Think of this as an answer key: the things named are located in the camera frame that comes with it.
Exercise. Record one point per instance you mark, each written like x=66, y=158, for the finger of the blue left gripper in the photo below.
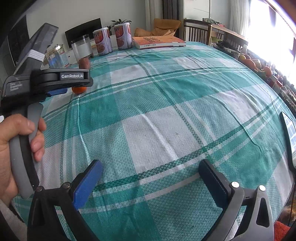
x=57, y=92

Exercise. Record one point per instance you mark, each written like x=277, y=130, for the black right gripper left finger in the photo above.
x=84, y=183

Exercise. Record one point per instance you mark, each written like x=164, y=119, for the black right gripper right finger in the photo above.
x=216, y=183

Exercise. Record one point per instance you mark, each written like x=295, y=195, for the small orange tangerine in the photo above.
x=79, y=90

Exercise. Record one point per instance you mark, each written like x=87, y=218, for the small sweet potato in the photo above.
x=84, y=63

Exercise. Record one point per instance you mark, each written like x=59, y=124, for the person's left hand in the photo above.
x=12, y=126

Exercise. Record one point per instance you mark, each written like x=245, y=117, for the clear glass jar gold lid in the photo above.
x=57, y=57

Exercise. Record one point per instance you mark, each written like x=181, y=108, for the clear jar black lid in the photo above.
x=82, y=47

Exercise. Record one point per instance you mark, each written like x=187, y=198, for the black television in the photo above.
x=84, y=29

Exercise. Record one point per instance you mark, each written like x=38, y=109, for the red food can right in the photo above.
x=123, y=36

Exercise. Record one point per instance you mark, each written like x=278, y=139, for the green potted plant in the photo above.
x=120, y=21

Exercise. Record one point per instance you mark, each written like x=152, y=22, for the orange book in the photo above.
x=158, y=42

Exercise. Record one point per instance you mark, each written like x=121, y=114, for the teal white plaid tablecloth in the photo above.
x=150, y=117

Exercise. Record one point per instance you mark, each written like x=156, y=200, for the orange beanbag cushion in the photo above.
x=162, y=27

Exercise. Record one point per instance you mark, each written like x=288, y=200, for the fruit pile on side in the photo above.
x=255, y=66

